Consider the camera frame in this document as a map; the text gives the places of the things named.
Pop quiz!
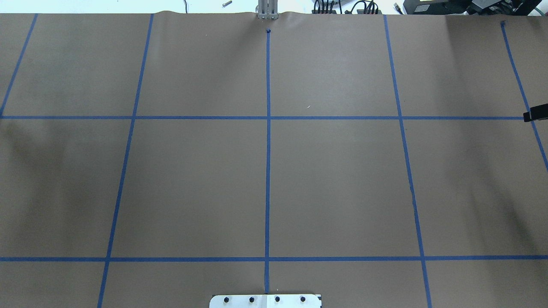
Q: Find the white metal base plate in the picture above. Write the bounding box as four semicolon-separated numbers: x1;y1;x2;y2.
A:
209;294;322;308

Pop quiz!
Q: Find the black equipment box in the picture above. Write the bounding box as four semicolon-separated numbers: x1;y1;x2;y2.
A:
403;0;541;16

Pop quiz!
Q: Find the aluminium frame post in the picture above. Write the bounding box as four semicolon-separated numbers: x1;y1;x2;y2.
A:
256;0;279;20

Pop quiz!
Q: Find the black power strip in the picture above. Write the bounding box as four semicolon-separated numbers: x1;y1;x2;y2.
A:
310;0;382;15

